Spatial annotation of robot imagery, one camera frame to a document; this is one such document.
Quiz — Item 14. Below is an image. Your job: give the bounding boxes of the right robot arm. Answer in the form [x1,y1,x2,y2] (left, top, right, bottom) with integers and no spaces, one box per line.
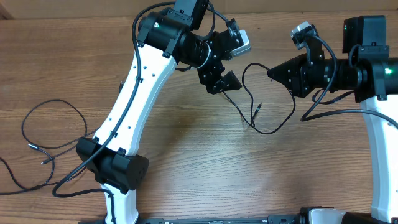
[267,16,397,223]

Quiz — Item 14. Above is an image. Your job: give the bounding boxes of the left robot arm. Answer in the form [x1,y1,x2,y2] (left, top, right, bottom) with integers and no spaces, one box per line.
[76,1,251,223]

